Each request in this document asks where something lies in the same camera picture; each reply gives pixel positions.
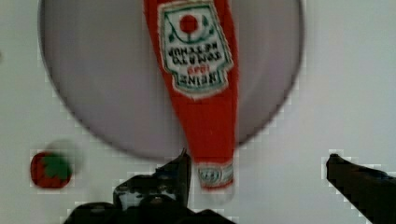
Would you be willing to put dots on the red toy strawberry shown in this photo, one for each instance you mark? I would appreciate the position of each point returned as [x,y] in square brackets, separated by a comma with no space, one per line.
[50,170]

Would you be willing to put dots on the round grey plate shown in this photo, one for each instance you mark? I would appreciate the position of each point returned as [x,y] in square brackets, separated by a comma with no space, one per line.
[100,60]

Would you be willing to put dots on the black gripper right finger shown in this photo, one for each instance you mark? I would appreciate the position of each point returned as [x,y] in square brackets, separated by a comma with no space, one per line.
[371,191]

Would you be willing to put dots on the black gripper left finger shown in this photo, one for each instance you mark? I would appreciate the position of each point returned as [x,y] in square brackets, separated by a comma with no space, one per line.
[172,180]

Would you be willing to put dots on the red plush ketchup bottle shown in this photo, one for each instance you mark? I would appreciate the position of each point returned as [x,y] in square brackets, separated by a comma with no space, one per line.
[196,49]

